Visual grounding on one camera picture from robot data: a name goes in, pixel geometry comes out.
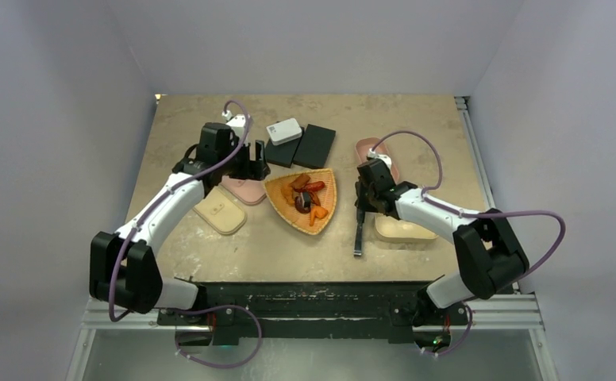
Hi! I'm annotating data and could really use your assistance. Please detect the beige lunch box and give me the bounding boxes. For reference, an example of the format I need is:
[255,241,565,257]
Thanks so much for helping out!
[374,215,438,243]

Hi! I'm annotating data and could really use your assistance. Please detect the fried chicken piece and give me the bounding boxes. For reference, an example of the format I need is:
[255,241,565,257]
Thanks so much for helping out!
[280,184,295,206]

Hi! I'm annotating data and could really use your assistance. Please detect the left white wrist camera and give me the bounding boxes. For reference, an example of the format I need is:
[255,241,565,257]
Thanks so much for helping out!
[221,110,253,144]

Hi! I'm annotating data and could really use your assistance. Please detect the pink lunch box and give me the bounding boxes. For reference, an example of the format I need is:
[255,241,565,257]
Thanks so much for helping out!
[355,137,400,182]

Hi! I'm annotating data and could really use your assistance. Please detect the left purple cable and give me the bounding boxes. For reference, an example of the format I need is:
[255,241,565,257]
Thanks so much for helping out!
[108,99,254,323]

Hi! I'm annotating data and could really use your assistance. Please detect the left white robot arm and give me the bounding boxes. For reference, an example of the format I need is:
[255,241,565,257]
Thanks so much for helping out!
[89,117,270,325]

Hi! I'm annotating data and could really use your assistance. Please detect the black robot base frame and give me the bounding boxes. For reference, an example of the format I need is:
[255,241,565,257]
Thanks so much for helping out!
[157,281,468,348]

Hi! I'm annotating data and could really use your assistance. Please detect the red sausage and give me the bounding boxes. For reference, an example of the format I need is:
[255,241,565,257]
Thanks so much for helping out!
[302,181,325,193]

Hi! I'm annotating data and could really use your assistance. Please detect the right aluminium rail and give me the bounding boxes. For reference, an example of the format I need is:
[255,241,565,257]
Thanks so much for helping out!
[454,97,495,209]

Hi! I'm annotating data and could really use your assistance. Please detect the beige lunch box lid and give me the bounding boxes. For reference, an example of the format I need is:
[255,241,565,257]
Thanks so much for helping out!
[193,187,247,236]

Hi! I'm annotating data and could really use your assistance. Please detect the pink lunch box lid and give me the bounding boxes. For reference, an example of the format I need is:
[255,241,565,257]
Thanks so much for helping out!
[220,176,266,206]

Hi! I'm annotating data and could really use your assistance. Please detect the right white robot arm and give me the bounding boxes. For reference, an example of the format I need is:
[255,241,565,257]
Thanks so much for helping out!
[356,159,529,323]

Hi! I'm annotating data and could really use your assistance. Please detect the white small device box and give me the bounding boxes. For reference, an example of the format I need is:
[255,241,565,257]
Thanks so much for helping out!
[266,117,303,146]

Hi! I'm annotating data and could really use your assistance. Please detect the right black box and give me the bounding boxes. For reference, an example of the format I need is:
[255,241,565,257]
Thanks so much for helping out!
[292,124,336,169]

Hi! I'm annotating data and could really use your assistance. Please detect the left black box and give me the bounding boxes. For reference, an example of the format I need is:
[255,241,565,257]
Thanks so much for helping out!
[265,126,305,168]

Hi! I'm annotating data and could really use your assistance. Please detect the black box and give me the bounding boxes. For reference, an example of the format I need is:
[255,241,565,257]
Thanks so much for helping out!
[292,124,336,169]
[265,126,305,168]

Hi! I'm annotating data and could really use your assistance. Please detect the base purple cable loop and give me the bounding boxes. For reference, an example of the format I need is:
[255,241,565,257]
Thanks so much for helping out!
[174,303,265,370]

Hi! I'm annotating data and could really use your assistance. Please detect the dark brown meat slice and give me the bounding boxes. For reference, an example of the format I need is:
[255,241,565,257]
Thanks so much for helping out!
[290,173,310,191]

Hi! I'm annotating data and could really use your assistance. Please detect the black metal tongs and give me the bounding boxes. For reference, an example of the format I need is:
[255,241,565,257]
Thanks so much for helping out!
[353,209,366,257]

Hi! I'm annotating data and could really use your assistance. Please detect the woven bamboo basket tray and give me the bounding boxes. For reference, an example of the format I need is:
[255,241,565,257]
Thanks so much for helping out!
[263,168,337,236]

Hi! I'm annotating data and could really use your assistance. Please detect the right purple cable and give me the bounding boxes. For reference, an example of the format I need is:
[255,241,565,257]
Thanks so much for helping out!
[371,130,568,279]

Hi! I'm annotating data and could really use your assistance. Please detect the black rice roll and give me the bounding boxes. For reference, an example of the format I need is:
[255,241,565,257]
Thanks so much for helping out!
[300,192,312,209]

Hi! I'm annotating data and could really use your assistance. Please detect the purple octopus tentacle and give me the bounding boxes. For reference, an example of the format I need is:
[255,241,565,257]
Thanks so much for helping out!
[295,198,311,214]

